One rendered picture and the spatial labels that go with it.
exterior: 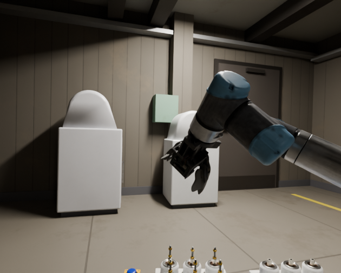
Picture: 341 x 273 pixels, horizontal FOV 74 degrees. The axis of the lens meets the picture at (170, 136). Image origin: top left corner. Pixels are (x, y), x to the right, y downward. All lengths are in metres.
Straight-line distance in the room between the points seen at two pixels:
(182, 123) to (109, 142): 0.90
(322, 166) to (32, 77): 3.39
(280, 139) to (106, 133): 2.29
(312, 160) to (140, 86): 3.09
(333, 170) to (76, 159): 2.39
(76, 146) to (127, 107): 1.11
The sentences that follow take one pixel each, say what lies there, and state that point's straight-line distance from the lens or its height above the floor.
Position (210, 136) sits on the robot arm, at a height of 0.93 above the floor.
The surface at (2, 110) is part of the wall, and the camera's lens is 3.60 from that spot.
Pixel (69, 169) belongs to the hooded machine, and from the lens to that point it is 2.65.
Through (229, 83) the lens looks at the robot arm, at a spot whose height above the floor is 1.03.
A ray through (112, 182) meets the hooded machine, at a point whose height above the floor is 0.36.
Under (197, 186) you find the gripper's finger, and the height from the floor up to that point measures 0.79.
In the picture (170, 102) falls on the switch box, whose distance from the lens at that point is 3.31.
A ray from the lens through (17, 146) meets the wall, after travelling 3.54.
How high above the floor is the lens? 0.93
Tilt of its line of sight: 1 degrees down
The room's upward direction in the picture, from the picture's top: 1 degrees clockwise
